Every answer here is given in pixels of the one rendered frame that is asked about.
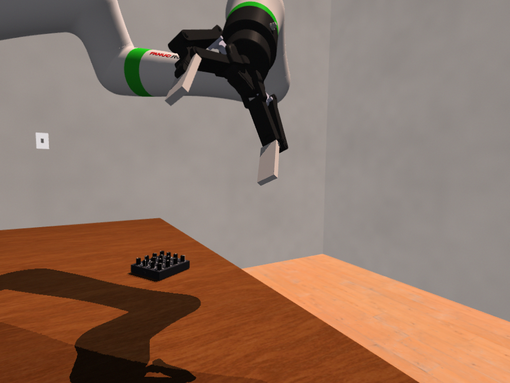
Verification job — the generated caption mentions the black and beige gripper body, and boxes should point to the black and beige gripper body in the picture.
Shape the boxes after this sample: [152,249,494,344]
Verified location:
[224,29,271,98]

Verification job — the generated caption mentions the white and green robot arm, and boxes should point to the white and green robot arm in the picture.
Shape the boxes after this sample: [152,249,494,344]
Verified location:
[0,0,291,103]

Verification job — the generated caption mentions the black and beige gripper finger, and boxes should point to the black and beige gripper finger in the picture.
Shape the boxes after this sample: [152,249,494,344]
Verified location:
[241,70,288,186]
[165,25,250,106]

